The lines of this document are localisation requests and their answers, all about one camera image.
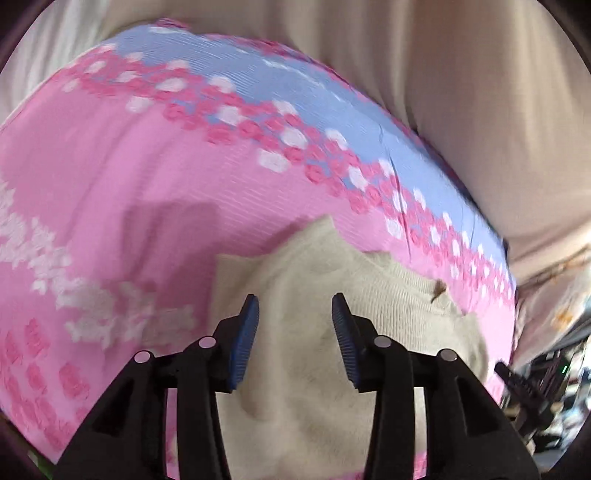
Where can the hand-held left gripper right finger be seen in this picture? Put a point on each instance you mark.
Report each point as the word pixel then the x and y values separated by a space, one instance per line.
pixel 346 346

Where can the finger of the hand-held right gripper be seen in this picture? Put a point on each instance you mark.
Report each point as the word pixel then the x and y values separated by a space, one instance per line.
pixel 524 401

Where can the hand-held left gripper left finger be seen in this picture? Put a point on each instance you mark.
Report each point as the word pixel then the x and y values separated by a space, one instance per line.
pixel 242 346

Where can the cream sweater with black hearts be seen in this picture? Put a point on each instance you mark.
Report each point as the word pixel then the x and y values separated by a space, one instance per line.
pixel 295 286

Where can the dark clutter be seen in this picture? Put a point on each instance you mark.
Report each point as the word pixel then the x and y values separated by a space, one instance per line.
pixel 568 392

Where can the white cloth with orange print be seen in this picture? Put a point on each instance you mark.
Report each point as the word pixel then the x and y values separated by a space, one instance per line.
pixel 545 314

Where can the pink and blue floral bedsheet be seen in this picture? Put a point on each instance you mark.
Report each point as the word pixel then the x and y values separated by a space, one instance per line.
pixel 115 161

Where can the beige curtain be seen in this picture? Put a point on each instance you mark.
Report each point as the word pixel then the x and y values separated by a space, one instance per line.
pixel 415 55

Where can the white satin curtain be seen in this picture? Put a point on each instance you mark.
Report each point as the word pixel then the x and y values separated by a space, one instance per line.
pixel 46 60

